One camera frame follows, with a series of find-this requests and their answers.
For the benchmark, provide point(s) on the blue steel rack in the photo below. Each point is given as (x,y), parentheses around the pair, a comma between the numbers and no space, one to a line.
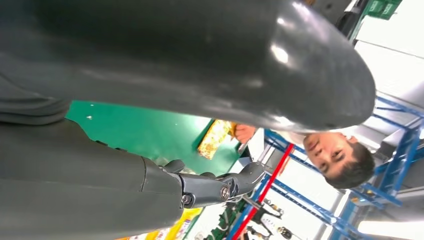
(402,159)

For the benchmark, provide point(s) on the green table mat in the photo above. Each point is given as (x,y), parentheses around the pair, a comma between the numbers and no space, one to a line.
(149,132)

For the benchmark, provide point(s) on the person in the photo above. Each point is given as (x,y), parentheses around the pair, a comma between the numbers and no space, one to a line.
(331,155)

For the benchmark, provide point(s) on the green plastic crate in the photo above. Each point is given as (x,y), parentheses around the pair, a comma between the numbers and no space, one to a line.
(225,222)

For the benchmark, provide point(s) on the yellow plastic sheet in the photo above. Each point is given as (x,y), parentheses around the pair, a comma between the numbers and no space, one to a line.
(215,139)

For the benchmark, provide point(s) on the red bar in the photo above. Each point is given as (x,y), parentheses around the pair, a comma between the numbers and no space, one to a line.
(246,217)

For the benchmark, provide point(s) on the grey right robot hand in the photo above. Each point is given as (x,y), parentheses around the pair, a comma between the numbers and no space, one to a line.
(165,49)

